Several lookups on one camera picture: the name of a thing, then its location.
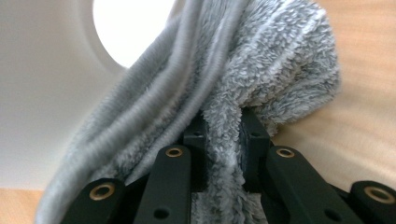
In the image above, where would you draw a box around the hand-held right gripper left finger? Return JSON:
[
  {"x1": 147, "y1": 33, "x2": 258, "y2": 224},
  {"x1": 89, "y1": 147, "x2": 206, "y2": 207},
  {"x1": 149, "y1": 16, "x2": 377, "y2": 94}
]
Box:
[{"x1": 182, "y1": 111, "x2": 209, "y2": 192}]

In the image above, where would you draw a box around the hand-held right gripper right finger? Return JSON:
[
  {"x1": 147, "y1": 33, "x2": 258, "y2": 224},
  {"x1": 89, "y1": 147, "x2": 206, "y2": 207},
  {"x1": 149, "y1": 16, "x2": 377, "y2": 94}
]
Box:
[{"x1": 241, "y1": 106, "x2": 272, "y2": 192}]

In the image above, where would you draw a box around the grey fluffy towel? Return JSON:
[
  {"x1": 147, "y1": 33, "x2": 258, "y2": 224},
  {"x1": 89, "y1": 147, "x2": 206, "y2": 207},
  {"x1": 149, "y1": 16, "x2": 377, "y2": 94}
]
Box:
[{"x1": 34, "y1": 0, "x2": 341, "y2": 224}]

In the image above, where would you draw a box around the white plastic storage bin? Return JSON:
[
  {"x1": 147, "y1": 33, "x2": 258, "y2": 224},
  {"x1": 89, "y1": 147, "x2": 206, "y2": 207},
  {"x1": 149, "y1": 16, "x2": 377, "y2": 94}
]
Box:
[{"x1": 0, "y1": 0, "x2": 188, "y2": 191}]

